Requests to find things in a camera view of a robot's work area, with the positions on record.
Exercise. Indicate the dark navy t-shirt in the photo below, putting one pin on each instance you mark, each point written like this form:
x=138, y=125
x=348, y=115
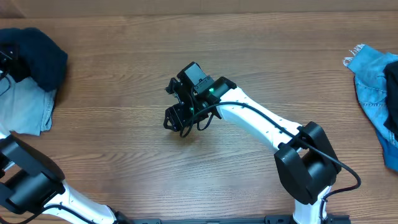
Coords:
x=39, y=56

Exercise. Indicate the folded light blue jeans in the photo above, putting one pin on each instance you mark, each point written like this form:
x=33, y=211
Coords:
x=25, y=107

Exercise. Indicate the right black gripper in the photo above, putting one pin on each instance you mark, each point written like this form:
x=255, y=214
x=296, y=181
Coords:
x=173, y=116

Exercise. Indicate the dark garment on denim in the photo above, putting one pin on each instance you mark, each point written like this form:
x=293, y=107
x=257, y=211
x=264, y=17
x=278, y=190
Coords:
x=390, y=72

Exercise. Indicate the crumpled blue denim garment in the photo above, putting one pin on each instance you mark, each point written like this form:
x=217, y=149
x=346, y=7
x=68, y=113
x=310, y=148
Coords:
x=367, y=65

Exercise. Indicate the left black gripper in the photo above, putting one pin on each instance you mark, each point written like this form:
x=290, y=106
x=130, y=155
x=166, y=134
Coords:
x=4, y=58

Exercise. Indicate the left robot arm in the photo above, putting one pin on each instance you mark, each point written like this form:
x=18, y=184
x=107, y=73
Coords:
x=39, y=187

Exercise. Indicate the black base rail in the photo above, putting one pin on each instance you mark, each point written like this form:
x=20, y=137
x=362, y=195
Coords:
x=211, y=221

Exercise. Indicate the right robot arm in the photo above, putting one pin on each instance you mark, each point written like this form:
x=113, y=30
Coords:
x=305, y=160

